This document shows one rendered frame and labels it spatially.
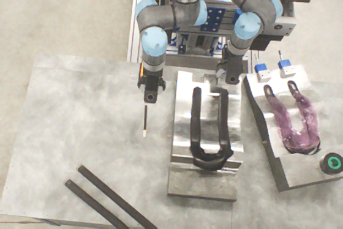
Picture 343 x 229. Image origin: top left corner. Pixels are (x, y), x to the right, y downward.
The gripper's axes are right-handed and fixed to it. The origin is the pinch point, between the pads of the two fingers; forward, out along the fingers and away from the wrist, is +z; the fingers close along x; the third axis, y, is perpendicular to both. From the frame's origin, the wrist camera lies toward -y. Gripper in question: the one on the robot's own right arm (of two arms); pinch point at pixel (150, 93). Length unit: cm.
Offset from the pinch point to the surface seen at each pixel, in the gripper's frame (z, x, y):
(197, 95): 6.9, -18.6, 4.3
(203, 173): 9.0, -23.0, -26.8
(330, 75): 95, -121, 72
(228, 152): 2.0, -30.6, -19.5
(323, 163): 1, -65, -20
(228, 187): 9.0, -32.7, -31.0
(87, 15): 95, 53, 101
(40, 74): 15, 48, 11
